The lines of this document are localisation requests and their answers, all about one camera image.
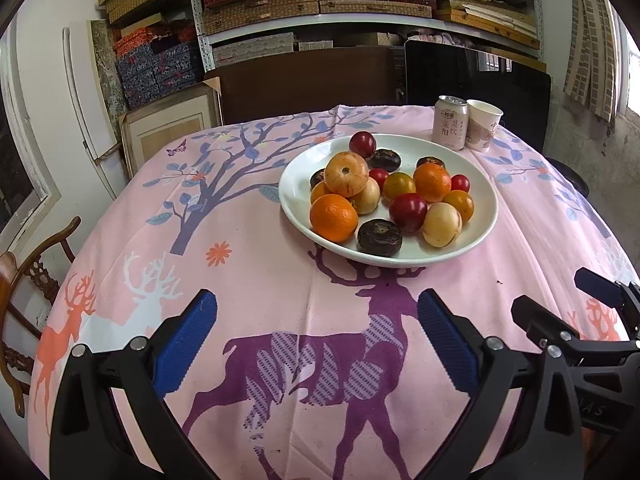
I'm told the yellow purple-streaked pepino melon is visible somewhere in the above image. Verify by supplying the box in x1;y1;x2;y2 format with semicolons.
323;151;370;198

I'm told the dark brown wooden panel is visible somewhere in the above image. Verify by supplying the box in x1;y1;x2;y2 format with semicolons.
204;46;407;126

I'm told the beige checked curtain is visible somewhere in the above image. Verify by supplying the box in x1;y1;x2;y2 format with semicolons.
564;0;621;123

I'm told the pink deer-print tablecloth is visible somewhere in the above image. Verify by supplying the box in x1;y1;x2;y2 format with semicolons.
27;105;631;480

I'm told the pink cloth bundle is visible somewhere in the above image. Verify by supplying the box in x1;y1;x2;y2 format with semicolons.
407;30;471;48

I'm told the light wooden picture frame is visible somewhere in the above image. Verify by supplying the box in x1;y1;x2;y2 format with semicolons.
119;82;223;181

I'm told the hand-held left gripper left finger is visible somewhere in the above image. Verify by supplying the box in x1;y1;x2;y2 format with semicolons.
48;288;218;480

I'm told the stack of blue patterned boxes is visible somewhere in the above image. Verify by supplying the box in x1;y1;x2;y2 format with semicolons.
115;40;206;111

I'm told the orange patterned box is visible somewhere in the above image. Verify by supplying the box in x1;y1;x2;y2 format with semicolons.
114;27;161;53

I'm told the green-orange tomato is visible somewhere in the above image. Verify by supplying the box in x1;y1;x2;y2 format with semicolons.
382;172;417;202

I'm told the red plum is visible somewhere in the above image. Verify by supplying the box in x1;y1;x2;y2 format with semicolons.
349;130;377;158
389;193;429;233

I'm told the white metal shelf rack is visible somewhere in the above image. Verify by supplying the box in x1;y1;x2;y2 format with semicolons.
186;0;546;73

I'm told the grey marbled slab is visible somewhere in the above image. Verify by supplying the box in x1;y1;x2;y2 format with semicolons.
90;20;132;111

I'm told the white board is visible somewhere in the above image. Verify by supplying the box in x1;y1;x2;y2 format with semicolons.
62;20;131;196

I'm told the stack of grey flat boxes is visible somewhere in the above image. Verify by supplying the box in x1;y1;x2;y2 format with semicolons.
212;32;296;66

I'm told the orange-yellow tomato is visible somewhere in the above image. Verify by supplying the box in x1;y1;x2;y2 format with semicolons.
442;189;475;223

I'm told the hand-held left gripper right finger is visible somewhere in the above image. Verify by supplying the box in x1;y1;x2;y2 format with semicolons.
415;288;585;480

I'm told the printed paper cup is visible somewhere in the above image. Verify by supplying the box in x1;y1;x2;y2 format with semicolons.
466;99;504;153

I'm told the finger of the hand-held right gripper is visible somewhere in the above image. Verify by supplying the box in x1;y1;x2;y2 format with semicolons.
511;295;636;366
574;267;640;341

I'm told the bright window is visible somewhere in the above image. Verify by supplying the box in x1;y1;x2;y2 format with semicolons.
612;10;640;121

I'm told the white oval plate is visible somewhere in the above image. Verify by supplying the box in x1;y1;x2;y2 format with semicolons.
278;133;499;267

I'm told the pink drink can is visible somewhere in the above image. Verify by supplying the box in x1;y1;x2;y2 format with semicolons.
431;95;470;151

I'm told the stack of yellow wooden frames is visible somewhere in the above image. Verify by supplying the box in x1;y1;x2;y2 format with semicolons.
435;0;543;51

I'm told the black glossy panel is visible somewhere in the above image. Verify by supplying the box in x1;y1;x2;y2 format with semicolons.
404;40;552;153

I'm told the carved wooden chair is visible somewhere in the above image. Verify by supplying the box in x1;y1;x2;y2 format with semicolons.
0;216;82;418

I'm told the plain yellow round fruit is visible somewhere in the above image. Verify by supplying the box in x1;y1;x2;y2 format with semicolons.
351;178;382;215

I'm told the pale yellow spotted pepino melon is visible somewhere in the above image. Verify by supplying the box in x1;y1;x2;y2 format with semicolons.
422;202;462;249

